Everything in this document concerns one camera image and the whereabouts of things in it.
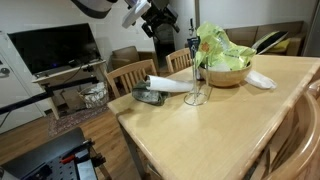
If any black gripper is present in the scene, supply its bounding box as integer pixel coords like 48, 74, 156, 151
141, 0, 181, 39

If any metal wire paper towel holder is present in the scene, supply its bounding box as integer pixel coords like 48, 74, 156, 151
183, 34, 213, 107

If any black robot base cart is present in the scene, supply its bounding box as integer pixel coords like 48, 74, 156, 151
0, 126, 108, 180

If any large blue snack bag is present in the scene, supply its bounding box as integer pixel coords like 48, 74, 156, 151
186, 35, 202, 59

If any wooden slat-back chair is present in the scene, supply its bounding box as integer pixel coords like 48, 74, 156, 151
165, 47, 193, 74
105, 59, 158, 99

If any brown armchair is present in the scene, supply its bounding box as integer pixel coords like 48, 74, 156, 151
110, 45, 141, 71

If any brown sofa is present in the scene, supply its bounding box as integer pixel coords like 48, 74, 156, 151
224, 20, 306, 57

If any wooden bowl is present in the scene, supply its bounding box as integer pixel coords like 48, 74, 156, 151
198, 61, 253, 88

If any wooden television desk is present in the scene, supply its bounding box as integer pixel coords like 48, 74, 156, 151
31, 59, 108, 121

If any flat screen television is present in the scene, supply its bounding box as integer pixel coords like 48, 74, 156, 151
7, 22, 101, 76

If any striped pillow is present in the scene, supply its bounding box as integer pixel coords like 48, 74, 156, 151
251, 30, 289, 54

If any white paper napkin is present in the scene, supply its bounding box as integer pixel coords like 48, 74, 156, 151
244, 69, 278, 90

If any yellow pillow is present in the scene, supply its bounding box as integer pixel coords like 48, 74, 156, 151
269, 38, 292, 54

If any patterned rug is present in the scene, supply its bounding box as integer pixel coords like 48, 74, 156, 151
46, 104, 111, 138

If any black tripod pole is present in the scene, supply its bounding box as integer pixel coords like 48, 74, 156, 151
0, 76, 101, 116

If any stainless steel refrigerator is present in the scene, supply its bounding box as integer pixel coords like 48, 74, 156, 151
301, 0, 320, 58

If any white door cabinet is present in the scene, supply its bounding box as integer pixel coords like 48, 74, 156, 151
0, 31, 44, 134

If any wooden chair back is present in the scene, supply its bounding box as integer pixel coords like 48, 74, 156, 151
243, 79, 320, 180

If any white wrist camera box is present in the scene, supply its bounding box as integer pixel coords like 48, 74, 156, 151
121, 0, 152, 29

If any red handled tool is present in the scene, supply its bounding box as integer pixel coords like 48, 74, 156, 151
59, 153, 76, 165

